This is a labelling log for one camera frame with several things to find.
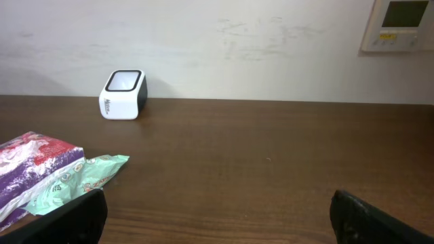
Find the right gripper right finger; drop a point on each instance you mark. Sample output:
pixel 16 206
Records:
pixel 355 221

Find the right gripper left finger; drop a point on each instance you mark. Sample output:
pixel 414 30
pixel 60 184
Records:
pixel 81 221

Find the mint green wipes packet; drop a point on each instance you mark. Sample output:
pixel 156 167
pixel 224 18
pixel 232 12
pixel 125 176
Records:
pixel 92 174

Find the red purple tissue pack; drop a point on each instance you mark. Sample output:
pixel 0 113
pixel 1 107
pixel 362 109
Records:
pixel 29 164

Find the white barcode scanner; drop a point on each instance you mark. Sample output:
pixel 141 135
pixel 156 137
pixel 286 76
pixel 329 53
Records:
pixel 124 95

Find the wall thermostat panel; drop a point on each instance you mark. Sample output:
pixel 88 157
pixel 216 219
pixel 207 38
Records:
pixel 399 26

